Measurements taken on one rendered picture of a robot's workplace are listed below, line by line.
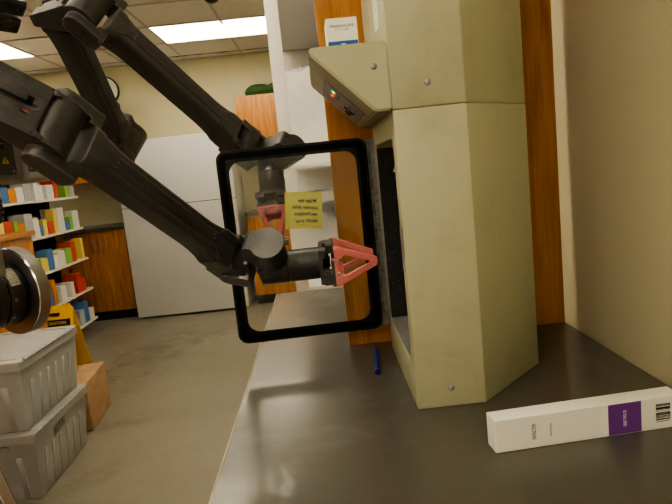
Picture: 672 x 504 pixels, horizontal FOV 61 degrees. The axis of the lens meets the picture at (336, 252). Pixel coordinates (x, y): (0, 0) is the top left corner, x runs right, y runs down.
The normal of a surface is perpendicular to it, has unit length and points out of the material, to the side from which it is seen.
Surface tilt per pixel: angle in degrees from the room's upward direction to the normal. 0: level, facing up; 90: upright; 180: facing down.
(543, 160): 90
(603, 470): 0
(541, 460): 0
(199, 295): 90
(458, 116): 90
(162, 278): 90
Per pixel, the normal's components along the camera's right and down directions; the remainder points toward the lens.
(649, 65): -0.99, 0.11
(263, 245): -0.05, -0.44
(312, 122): -0.48, 0.19
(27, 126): 0.58, -0.25
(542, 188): 0.04, 0.14
